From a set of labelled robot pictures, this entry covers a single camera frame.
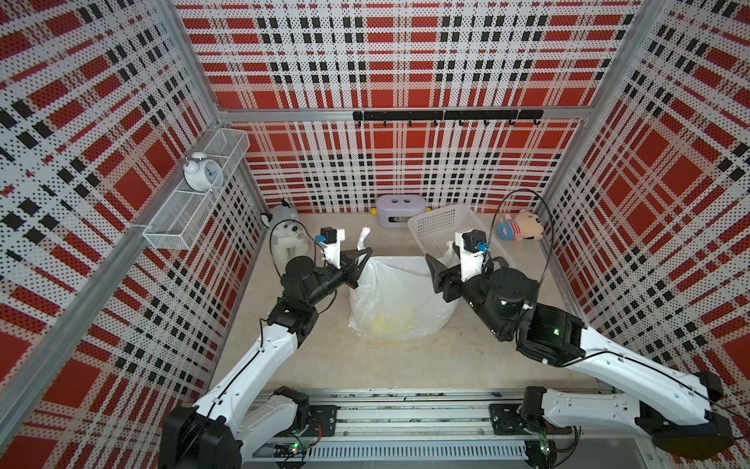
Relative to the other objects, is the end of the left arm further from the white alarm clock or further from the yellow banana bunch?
the white alarm clock

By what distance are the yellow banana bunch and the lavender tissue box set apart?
0.42 metres

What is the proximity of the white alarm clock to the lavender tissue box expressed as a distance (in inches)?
22.3

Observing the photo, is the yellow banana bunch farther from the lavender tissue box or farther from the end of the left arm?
the lavender tissue box

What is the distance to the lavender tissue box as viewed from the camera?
44.2 inches

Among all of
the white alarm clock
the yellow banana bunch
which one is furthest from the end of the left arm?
the white alarm clock

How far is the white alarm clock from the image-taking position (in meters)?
0.70

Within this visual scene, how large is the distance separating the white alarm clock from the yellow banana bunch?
0.56 meters
